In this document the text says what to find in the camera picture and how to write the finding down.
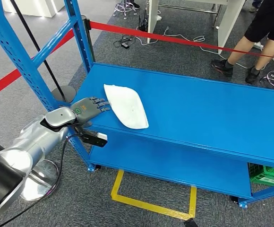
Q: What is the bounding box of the red barrier belt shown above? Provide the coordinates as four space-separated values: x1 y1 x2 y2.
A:
0 29 75 103
89 21 274 62

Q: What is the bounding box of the blue metal shelf rack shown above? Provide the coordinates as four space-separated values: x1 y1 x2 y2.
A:
0 0 274 209

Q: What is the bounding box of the chrome stanchion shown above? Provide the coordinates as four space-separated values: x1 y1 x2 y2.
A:
0 135 60 202

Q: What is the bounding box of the black power adapter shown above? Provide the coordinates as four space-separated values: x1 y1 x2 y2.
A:
113 35 133 50

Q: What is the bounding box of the white display platform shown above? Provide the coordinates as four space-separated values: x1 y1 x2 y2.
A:
2 0 65 18

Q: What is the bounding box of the white desk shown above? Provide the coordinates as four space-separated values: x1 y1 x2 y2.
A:
147 0 246 54

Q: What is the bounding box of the green plastic crate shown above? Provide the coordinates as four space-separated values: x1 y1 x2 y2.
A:
248 163 274 188

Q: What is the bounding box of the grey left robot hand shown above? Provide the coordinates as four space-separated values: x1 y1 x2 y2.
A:
70 96 111 128

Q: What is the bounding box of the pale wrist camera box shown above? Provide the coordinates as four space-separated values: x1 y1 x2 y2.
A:
82 128 109 148

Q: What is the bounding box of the white plastic car part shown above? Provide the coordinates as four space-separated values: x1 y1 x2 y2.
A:
103 83 149 130

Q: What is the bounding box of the white floor cable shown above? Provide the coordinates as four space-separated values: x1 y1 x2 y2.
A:
134 26 265 70

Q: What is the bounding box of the black pole grey base stanchion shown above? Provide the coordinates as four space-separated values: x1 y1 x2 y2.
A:
8 0 77 104

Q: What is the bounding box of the black wifi router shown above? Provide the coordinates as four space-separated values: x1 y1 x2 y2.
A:
137 14 148 33

